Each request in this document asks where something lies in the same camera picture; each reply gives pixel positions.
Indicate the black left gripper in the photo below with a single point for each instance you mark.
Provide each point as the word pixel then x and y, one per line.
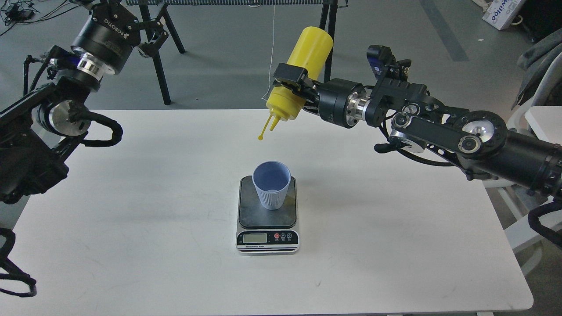
pixel 109 37

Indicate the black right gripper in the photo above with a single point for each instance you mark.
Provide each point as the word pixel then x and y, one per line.
pixel 340 102

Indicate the yellow squeeze bottle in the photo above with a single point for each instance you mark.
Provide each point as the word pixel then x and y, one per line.
pixel 310 52

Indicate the blue ribbed plastic cup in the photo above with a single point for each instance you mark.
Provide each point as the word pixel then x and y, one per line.
pixel 271 180

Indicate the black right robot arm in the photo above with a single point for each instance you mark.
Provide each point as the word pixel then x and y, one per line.
pixel 477 142

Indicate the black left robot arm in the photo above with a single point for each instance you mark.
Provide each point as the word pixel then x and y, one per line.
pixel 50 121

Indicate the digital kitchen scale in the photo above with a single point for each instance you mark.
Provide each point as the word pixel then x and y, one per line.
pixel 261 231

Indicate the white cardboard box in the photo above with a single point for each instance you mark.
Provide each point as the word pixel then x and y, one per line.
pixel 501 13

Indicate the white office chair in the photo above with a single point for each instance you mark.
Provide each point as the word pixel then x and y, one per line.
pixel 537 114

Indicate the black metal table frame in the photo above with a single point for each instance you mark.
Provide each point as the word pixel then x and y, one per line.
pixel 228 51

